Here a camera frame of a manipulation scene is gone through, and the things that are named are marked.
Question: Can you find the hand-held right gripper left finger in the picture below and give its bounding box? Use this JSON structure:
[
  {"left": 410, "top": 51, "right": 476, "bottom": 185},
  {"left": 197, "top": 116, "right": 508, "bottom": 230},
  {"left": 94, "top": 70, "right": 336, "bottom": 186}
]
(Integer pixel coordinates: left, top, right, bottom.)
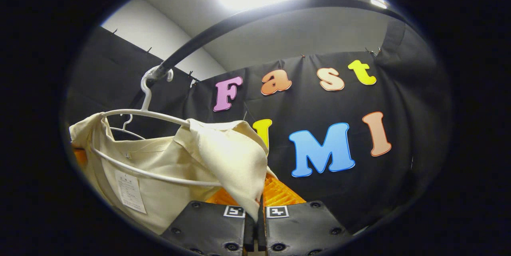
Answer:
[{"left": 162, "top": 186, "right": 256, "bottom": 256}]

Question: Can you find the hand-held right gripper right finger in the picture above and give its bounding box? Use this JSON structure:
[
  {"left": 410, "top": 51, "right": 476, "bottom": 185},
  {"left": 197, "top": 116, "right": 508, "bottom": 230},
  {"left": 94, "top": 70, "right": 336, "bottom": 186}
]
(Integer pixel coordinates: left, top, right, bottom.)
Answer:
[{"left": 257, "top": 174, "right": 352, "bottom": 256}]

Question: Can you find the cream white shirt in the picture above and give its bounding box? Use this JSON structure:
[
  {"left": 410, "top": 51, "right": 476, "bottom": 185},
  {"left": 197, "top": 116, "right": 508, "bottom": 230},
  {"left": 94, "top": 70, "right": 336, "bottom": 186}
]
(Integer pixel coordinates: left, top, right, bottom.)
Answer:
[{"left": 69, "top": 112, "right": 278, "bottom": 236}]

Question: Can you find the white plastic hanger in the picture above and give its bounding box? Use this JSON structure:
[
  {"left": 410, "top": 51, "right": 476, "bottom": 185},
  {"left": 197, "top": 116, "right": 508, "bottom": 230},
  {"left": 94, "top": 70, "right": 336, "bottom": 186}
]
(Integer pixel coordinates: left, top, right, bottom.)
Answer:
[
  {"left": 91, "top": 66, "right": 224, "bottom": 188},
  {"left": 110, "top": 114, "right": 146, "bottom": 141}
]

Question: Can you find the black clothes rack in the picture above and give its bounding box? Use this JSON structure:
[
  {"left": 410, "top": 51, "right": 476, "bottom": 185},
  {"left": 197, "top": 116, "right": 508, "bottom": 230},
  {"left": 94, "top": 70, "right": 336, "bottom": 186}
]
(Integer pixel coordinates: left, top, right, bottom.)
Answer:
[{"left": 128, "top": 0, "right": 412, "bottom": 109}]

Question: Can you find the black backdrop cloth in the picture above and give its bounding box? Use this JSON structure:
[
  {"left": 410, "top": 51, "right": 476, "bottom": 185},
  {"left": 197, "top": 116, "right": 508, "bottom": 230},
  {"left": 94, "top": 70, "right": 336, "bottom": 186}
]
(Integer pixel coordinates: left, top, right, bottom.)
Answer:
[{"left": 66, "top": 18, "right": 454, "bottom": 234}]

